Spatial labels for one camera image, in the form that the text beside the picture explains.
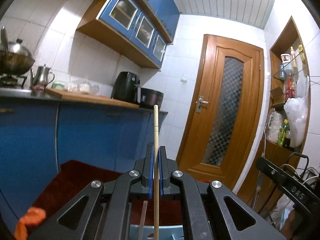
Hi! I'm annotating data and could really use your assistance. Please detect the wok with lid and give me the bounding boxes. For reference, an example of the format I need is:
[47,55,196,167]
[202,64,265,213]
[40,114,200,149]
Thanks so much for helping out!
[1,26,35,75]

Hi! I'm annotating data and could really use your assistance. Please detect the black air fryer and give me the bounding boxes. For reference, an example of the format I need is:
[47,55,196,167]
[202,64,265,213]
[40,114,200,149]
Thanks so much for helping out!
[111,72,140,103]

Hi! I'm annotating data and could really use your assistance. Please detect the white plastic bag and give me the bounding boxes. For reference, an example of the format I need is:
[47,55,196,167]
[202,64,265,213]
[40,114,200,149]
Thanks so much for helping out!
[284,76,310,148]

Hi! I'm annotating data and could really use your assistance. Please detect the wooden niche shelf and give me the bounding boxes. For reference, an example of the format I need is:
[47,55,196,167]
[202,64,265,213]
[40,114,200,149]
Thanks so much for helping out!
[237,16,312,213]

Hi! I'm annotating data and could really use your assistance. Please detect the person's right hand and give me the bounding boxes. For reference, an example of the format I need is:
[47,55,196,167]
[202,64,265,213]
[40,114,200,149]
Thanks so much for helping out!
[280,209,319,239]

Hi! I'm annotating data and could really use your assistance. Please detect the blue base cabinets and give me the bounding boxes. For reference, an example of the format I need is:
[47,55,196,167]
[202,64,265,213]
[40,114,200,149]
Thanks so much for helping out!
[1,89,153,231]

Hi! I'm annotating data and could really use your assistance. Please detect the gas stove burner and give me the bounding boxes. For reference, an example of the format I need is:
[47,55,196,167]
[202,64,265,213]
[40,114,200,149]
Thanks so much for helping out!
[0,74,27,88]

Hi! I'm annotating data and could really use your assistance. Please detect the wooden cutting board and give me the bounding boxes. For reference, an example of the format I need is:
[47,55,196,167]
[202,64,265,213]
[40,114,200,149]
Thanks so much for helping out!
[44,88,139,108]

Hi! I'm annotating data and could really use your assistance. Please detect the metal door handle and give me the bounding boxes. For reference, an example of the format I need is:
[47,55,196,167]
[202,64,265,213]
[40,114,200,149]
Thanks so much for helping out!
[196,96,209,113]

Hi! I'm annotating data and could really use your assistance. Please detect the blue glass-door wall cabinet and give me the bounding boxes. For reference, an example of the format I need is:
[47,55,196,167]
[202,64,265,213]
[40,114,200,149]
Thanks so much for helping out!
[77,0,172,69]

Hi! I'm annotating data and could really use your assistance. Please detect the light blue utensil box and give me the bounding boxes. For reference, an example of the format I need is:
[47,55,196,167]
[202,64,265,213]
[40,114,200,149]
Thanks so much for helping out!
[128,224,186,240]

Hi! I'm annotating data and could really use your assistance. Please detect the chopstick pair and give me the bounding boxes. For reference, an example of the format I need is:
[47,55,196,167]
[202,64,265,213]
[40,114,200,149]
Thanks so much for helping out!
[138,200,148,240]
[153,105,159,240]

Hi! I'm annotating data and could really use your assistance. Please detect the wooden door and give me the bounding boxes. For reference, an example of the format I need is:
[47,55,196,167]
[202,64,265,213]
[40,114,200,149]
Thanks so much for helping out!
[176,34,264,189]

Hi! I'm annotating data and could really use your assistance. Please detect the dark rice cooker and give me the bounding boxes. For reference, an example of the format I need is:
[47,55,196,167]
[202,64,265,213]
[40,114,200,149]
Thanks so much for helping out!
[139,88,164,109]

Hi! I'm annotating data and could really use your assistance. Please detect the blue upper cabinets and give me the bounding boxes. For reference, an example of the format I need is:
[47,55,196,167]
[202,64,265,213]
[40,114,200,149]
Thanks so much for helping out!
[147,0,180,40]

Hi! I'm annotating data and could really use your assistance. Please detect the steel kettle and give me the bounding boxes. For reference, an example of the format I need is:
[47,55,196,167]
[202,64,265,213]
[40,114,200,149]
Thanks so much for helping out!
[30,64,55,88]

